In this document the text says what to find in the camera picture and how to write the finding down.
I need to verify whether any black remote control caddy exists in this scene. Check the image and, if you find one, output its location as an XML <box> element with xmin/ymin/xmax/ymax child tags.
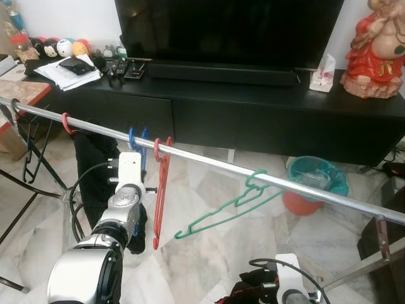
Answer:
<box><xmin>123</xmin><ymin>59</ymin><xmax>147</xmax><ymax>80</ymax></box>

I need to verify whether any green plastic clothes hanger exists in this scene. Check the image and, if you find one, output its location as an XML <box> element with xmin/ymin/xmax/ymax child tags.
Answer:
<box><xmin>174</xmin><ymin>169</ymin><xmax>285</xmax><ymax>240</ymax></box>

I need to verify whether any marble table red edge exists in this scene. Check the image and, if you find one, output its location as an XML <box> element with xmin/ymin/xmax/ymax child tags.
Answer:
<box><xmin>0</xmin><ymin>79</ymin><xmax>70</xmax><ymax>293</ymax></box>

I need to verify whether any black garment red trim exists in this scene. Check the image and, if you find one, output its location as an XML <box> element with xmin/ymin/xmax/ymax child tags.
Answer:
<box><xmin>215</xmin><ymin>268</ymin><xmax>279</xmax><ymax>304</ymax></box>

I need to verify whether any silver metal clothes rack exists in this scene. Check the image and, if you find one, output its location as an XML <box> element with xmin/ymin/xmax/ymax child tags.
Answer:
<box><xmin>0</xmin><ymin>95</ymin><xmax>405</xmax><ymax>295</ymax></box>

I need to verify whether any orange bin teal bag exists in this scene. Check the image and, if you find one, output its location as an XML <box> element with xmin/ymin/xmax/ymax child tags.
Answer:
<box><xmin>283</xmin><ymin>156</ymin><xmax>349</xmax><ymax>216</ymax></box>

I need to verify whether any red plastic clothes hanger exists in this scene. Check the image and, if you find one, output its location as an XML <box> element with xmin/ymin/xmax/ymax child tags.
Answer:
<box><xmin>152</xmin><ymin>136</ymin><xmax>173</xmax><ymax>251</ymax></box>
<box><xmin>61</xmin><ymin>113</ymin><xmax>77</xmax><ymax>136</ymax></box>

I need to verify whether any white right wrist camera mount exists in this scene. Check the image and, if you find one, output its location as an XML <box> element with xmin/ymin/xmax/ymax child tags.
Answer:
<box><xmin>275</xmin><ymin>253</ymin><xmax>304</xmax><ymax>298</ymax></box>

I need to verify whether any black soundbar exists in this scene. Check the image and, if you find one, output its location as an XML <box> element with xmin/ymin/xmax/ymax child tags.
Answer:
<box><xmin>147</xmin><ymin>60</ymin><xmax>299</xmax><ymax>86</ymax></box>

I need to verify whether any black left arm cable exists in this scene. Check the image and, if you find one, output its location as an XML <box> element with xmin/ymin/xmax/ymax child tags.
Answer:
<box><xmin>68</xmin><ymin>158</ymin><xmax>121</xmax><ymax>241</ymax></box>

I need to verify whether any black round plush toy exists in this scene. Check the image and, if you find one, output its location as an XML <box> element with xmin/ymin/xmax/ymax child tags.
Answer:
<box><xmin>28</xmin><ymin>37</ymin><xmax>46</xmax><ymax>58</ymax></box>
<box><xmin>43</xmin><ymin>38</ymin><xmax>61</xmax><ymax>59</ymax></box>

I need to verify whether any black shirt green print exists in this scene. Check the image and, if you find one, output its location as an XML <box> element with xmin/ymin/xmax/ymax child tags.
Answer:
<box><xmin>73</xmin><ymin>130</ymin><xmax>149</xmax><ymax>255</ymax></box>

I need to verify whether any orange round plush toy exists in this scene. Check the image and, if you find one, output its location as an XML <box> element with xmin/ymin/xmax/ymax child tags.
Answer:
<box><xmin>72</xmin><ymin>39</ymin><xmax>91</xmax><ymax>58</ymax></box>

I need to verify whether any blue plastic clothes hanger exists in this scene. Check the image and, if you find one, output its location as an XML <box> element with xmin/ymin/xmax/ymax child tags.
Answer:
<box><xmin>128</xmin><ymin>127</ymin><xmax>150</xmax><ymax>238</ymax></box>

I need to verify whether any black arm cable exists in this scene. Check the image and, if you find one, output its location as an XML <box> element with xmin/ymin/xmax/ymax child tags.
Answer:
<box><xmin>68</xmin><ymin>158</ymin><xmax>121</xmax><ymax>241</ymax></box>
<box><xmin>248</xmin><ymin>256</ymin><xmax>327</xmax><ymax>304</ymax></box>

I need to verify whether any black low TV cabinet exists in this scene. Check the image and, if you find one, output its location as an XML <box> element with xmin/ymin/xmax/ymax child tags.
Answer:
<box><xmin>25</xmin><ymin>70</ymin><xmax>405</xmax><ymax>167</ymax></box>

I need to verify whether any black power adapter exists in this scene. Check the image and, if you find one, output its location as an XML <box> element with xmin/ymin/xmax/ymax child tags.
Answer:
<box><xmin>382</xmin><ymin>161</ymin><xmax>405</xmax><ymax>178</ymax></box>

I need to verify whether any brown cardboard box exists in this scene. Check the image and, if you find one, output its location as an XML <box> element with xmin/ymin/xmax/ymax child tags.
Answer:
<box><xmin>0</xmin><ymin>123</ymin><xmax>29</xmax><ymax>162</ymax></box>

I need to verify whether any black wallet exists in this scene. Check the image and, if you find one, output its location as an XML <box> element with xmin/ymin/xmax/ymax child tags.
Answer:
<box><xmin>58</xmin><ymin>57</ymin><xmax>96</xmax><ymax>75</ymax></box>

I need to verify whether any black wire hanger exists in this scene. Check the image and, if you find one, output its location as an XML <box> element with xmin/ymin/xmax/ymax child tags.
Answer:
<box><xmin>11</xmin><ymin>98</ymin><xmax>54</xmax><ymax>186</ymax></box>

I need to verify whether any white round plush toy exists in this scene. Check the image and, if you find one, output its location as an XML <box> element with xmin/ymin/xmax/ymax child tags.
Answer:
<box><xmin>57</xmin><ymin>39</ymin><xmax>74</xmax><ymax>58</ymax></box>

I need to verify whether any black flat television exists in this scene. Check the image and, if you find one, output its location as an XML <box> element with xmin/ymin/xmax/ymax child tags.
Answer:
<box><xmin>114</xmin><ymin>0</ymin><xmax>346</xmax><ymax>69</ymax></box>

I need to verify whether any red laughing Buddha statue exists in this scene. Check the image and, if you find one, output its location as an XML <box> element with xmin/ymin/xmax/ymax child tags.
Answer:
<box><xmin>340</xmin><ymin>0</ymin><xmax>405</xmax><ymax>99</ymax></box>

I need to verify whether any white paper stack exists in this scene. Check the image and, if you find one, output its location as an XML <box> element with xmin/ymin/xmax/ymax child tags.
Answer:
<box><xmin>33</xmin><ymin>57</ymin><xmax>102</xmax><ymax>91</ymax></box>

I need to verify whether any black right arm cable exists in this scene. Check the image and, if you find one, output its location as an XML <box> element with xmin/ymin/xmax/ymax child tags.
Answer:
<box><xmin>248</xmin><ymin>256</ymin><xmax>327</xmax><ymax>304</ymax></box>

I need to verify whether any white tissue box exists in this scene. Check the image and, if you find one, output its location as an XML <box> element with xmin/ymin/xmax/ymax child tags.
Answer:
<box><xmin>309</xmin><ymin>54</ymin><xmax>336</xmax><ymax>93</ymax></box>

